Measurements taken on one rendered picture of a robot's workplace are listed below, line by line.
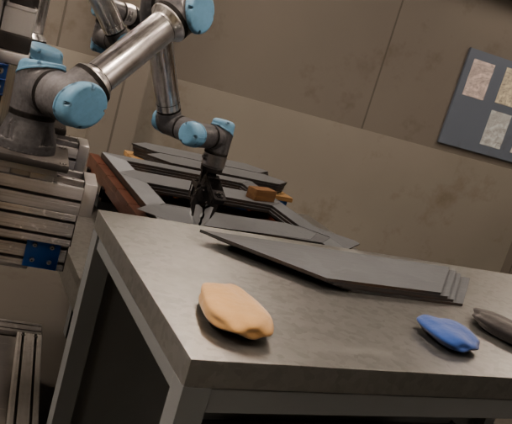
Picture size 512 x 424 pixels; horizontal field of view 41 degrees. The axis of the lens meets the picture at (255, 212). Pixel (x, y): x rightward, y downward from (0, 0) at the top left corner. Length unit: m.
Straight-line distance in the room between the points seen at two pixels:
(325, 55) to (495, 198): 2.06
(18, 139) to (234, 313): 0.98
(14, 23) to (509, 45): 4.73
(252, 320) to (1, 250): 1.09
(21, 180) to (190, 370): 1.04
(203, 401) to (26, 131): 1.05
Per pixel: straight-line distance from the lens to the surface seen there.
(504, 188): 6.38
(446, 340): 1.21
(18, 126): 1.81
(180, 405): 0.91
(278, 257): 1.33
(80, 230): 2.48
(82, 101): 1.68
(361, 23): 5.46
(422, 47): 5.71
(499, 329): 1.39
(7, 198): 1.84
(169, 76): 2.07
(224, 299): 1.00
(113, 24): 2.40
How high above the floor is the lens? 1.43
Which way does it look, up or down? 13 degrees down
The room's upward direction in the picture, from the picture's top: 16 degrees clockwise
